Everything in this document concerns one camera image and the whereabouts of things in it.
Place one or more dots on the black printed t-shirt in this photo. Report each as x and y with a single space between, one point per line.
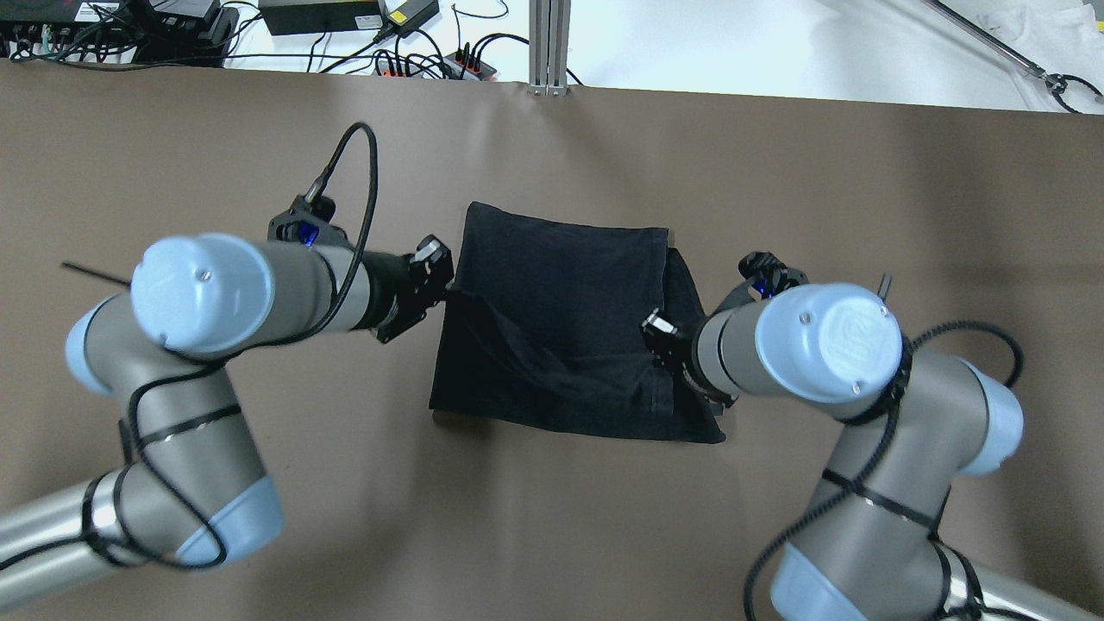
543 329

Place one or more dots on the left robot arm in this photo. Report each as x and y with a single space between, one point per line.
193 492

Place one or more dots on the aluminium frame post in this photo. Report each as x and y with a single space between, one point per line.
548 47

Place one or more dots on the red power strip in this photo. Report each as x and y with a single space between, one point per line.
414 65

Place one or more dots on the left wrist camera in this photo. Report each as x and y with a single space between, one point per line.
308 222

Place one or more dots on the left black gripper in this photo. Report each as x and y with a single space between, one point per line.
385 289

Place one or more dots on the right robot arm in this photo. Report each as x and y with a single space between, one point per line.
912 419

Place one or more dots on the black power adapter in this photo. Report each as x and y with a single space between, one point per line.
303 17

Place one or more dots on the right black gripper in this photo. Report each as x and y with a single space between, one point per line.
680 353

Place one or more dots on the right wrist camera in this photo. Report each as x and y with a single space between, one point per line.
768 276

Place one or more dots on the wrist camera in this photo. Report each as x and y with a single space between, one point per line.
308 222
768 276

